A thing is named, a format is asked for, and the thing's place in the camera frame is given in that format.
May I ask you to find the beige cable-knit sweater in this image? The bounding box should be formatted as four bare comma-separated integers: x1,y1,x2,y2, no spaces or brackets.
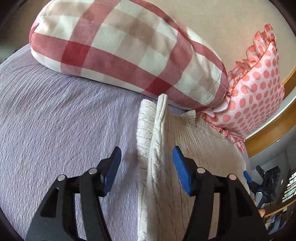
137,94,247,240

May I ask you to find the person's right hand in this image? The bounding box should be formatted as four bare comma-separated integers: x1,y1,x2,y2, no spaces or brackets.
253,199,266,218

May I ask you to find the wooden bed headboard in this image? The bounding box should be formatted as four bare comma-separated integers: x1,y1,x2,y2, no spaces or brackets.
245,69,295,157

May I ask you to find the lilac textured bedspread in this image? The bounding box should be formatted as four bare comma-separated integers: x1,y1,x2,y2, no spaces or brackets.
0,44,186,241

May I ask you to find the pink polka dot pillow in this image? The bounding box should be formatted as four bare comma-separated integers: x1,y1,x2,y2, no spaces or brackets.
201,24,285,152

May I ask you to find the red checked bolster pillow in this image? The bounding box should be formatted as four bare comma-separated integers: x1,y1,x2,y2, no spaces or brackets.
29,1,227,111

